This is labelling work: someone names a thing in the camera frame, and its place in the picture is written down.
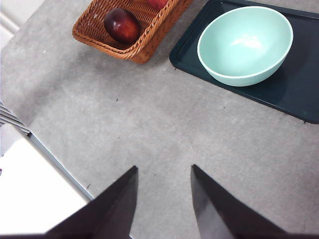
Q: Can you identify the brown wicker basket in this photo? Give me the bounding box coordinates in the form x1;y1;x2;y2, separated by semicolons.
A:
72;0;194;64

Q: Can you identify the red apple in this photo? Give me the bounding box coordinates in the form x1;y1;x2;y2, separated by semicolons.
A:
147;0;170;9

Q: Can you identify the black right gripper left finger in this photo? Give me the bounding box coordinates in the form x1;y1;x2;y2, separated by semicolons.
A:
0;165;139;239

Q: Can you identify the dark red plum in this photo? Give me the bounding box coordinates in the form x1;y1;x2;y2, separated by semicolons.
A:
103;7;142;46

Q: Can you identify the grey ribbed rail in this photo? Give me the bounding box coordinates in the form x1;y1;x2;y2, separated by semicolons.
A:
0;101;32;137

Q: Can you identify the dark green rectangular tray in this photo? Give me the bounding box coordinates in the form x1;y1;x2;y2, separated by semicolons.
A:
168;0;319;124

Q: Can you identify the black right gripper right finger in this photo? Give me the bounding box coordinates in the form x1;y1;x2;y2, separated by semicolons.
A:
190;164;319;239

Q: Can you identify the teal ribbed bowl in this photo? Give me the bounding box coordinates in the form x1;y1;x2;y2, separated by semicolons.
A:
197;6;294;88

